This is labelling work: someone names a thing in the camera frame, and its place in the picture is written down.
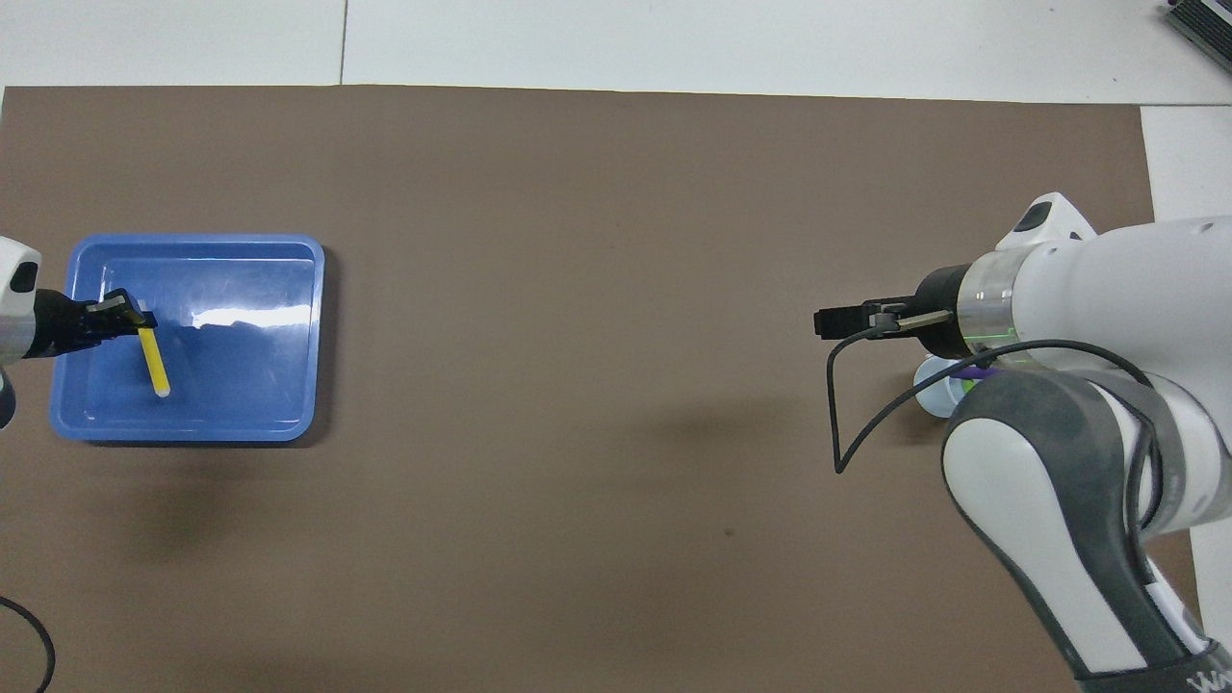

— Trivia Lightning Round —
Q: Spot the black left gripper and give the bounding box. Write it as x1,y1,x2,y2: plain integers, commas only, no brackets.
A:
33,287,159,360

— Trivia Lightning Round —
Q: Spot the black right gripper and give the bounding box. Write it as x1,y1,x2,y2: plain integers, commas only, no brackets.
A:
814,264,985,363

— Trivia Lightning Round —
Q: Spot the yellow marker pen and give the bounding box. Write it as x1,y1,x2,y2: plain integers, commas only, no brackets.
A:
137,325,173,399

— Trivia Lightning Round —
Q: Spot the translucent plastic cup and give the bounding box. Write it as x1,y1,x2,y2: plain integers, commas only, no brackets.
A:
911,353,985,421

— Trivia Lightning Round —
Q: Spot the blue plastic tray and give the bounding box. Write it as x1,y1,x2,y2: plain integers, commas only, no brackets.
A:
49,234,326,443

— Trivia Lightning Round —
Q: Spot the brown table mat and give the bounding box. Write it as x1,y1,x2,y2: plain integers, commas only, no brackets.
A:
0,85,1212,693

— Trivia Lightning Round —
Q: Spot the grey ribbed device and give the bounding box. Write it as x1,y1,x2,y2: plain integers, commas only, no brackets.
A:
1159,0,1232,62

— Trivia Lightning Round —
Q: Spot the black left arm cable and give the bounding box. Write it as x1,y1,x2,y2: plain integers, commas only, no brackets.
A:
0,595,57,693

